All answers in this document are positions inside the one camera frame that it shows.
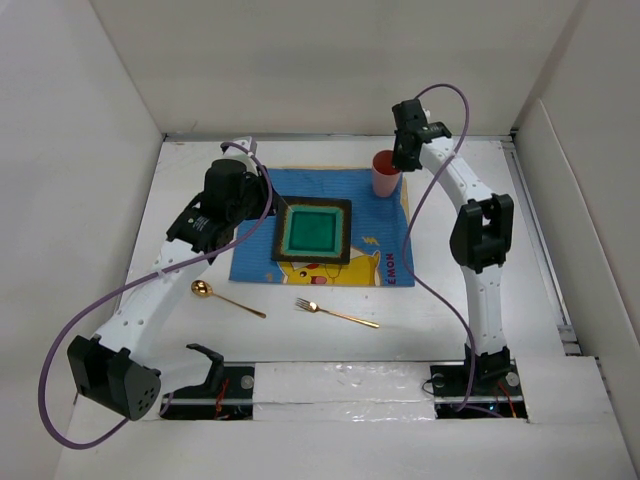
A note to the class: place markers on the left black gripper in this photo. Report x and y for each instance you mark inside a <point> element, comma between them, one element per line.
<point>258,183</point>

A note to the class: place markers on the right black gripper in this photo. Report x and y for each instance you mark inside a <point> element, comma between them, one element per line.
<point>399,162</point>

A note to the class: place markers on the pink plastic cup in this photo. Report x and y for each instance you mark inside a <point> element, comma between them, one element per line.
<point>385,176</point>

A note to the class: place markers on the green square ceramic plate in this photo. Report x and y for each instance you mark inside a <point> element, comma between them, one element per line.
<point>312,230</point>

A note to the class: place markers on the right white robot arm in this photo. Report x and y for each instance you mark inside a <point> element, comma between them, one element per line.
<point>481,236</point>

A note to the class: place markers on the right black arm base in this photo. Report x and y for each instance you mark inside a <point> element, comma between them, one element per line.
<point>487,386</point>

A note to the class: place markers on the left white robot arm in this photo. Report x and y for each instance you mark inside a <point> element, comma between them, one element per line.
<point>118,367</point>

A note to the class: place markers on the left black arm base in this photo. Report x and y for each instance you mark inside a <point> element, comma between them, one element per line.
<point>225,395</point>

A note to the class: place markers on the gold spoon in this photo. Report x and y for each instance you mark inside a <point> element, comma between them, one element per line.
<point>203,289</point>

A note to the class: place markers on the gold fork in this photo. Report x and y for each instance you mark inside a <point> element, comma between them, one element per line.
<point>313,307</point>

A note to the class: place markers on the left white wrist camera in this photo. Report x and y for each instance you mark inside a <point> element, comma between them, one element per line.
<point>243,150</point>

